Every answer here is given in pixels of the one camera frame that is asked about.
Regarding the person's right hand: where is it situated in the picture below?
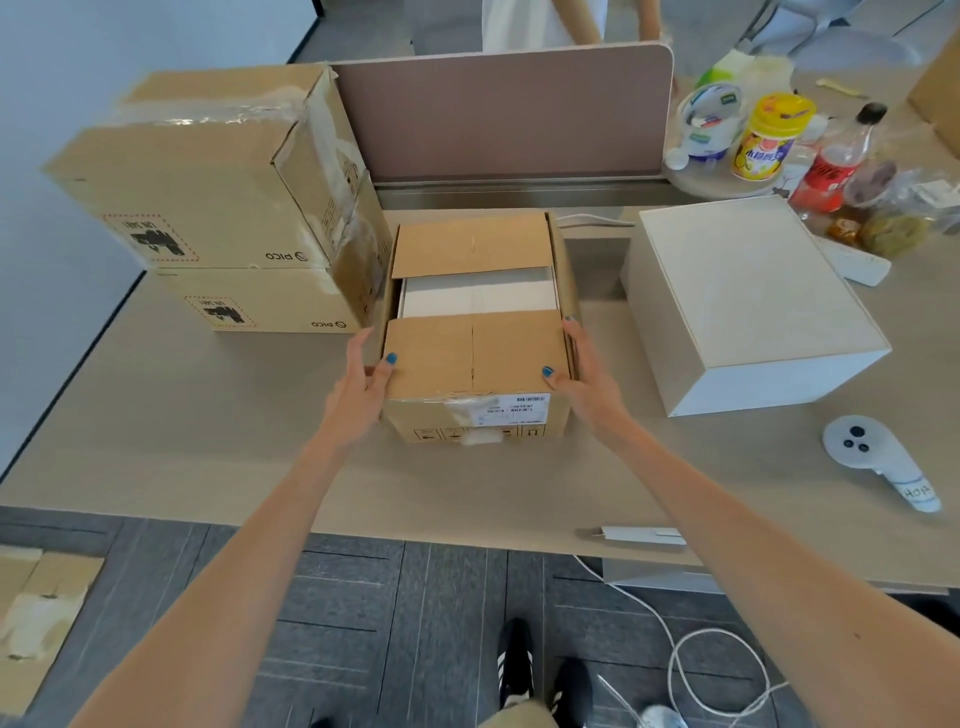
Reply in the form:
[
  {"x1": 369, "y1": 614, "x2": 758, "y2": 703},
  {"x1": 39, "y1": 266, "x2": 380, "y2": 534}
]
[{"x1": 541, "y1": 314, "x2": 635, "y2": 451}]

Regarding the person's left hand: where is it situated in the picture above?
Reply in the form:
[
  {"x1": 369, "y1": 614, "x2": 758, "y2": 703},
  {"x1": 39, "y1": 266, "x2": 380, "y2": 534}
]
[{"x1": 318, "y1": 326, "x2": 399, "y2": 455}]

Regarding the brown cardboard box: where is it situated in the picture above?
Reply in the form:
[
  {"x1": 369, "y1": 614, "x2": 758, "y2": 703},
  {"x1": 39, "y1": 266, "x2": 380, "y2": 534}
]
[
  {"x1": 149, "y1": 172, "x2": 395, "y2": 335},
  {"x1": 42, "y1": 63, "x2": 373, "y2": 271},
  {"x1": 0, "y1": 545, "x2": 106, "y2": 718},
  {"x1": 365, "y1": 212, "x2": 583, "y2": 445},
  {"x1": 907, "y1": 29, "x2": 960, "y2": 159}
]

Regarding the white utility knife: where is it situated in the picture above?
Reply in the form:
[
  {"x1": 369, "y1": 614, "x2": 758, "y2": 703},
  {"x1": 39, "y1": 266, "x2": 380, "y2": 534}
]
[{"x1": 588, "y1": 524, "x2": 688, "y2": 547}]

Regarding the white box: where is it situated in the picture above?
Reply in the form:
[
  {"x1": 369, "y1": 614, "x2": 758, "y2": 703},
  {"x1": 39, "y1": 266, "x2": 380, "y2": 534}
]
[
  {"x1": 620, "y1": 194, "x2": 894, "y2": 419},
  {"x1": 399, "y1": 267, "x2": 560, "y2": 320}
]

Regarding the person's left forearm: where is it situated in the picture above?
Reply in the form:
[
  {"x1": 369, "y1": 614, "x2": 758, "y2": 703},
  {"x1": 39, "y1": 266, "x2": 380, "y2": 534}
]
[{"x1": 67, "y1": 431, "x2": 354, "y2": 728}]

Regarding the person's right forearm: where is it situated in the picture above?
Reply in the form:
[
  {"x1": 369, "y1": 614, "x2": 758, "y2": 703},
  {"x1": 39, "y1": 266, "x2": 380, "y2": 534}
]
[{"x1": 599, "y1": 419, "x2": 960, "y2": 728}]

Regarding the round beige shelf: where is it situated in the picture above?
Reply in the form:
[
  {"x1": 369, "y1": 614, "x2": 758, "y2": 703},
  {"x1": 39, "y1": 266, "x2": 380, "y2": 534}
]
[{"x1": 663, "y1": 149, "x2": 789, "y2": 200}]

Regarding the white handheld controller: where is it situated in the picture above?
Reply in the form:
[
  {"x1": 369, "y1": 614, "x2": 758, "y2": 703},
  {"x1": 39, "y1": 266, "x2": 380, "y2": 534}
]
[{"x1": 822, "y1": 414, "x2": 943, "y2": 515}]

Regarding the black striped shoe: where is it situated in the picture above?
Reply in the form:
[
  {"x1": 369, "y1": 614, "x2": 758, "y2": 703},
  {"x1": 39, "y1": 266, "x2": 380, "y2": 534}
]
[
  {"x1": 498, "y1": 618, "x2": 535, "y2": 710},
  {"x1": 551, "y1": 657, "x2": 594, "y2": 728}
]

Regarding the white tape roll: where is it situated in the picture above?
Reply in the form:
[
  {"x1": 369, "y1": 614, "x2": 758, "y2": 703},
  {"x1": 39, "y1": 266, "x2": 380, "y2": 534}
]
[{"x1": 674, "y1": 82, "x2": 744, "y2": 163}]

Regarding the white power strip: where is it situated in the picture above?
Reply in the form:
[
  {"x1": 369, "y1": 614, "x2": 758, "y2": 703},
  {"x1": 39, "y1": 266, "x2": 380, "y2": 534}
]
[{"x1": 815, "y1": 234, "x2": 892, "y2": 289}]

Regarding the yellow lid jar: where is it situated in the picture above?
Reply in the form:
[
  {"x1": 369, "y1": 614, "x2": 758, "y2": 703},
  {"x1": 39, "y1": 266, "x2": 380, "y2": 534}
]
[{"x1": 731, "y1": 93, "x2": 817, "y2": 184}]

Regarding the mauve desk divider panel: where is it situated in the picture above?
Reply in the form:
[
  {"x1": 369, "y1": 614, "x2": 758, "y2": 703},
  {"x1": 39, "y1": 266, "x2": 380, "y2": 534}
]
[{"x1": 329, "y1": 42, "x2": 676, "y2": 211}]

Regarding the small white printed bottle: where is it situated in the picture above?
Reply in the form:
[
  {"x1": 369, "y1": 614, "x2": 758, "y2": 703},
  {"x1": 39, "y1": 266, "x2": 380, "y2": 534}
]
[{"x1": 776, "y1": 113, "x2": 830, "y2": 200}]

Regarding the red label soda bottle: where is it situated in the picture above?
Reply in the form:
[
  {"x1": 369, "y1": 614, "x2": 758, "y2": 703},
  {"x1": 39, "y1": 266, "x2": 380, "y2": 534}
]
[{"x1": 788, "y1": 102, "x2": 889, "y2": 215}]

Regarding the clear bag of snacks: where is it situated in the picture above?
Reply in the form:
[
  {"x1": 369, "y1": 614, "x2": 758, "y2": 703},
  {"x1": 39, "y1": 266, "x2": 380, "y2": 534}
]
[{"x1": 858, "y1": 170, "x2": 960, "y2": 260}]

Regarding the clear plastic cup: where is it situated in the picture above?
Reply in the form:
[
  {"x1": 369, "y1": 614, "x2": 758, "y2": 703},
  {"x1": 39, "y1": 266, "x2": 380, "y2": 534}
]
[{"x1": 843, "y1": 157, "x2": 899, "y2": 208}]

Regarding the green tissue pack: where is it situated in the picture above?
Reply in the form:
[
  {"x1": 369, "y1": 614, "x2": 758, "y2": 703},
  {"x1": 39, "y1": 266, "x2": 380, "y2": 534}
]
[{"x1": 695, "y1": 48, "x2": 755, "y2": 88}]

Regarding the white plastic tub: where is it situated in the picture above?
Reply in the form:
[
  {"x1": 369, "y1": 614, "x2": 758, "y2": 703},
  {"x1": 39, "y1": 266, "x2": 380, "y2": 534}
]
[{"x1": 738, "y1": 56, "x2": 795, "y2": 103}]

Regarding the grey office chair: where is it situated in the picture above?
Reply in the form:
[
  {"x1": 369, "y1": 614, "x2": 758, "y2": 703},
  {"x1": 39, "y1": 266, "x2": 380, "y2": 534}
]
[{"x1": 738, "y1": 0, "x2": 924, "y2": 73}]

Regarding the white floor cable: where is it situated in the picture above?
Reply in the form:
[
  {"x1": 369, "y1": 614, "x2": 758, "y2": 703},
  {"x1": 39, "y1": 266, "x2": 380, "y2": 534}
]
[{"x1": 573, "y1": 554, "x2": 789, "y2": 728}]

